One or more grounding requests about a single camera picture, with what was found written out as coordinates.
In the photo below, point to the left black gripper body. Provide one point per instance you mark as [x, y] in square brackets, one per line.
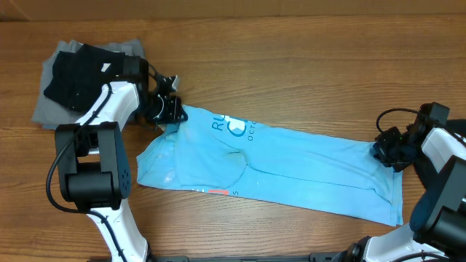
[162, 110]

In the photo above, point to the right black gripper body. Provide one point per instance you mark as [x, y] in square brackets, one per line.
[388, 150]

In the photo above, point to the light blue printed t-shirt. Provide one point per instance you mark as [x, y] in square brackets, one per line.
[212, 152]

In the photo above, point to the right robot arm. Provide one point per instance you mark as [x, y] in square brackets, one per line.
[436, 230]

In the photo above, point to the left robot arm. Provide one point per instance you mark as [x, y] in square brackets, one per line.
[90, 174]

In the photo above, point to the black garment at right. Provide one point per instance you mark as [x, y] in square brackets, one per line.
[429, 171]

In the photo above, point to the black folded shirt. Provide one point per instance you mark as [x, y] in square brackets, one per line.
[78, 77]

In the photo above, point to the grey folded garment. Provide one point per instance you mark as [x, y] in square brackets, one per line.
[50, 114]

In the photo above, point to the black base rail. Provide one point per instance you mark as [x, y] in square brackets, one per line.
[312, 257]

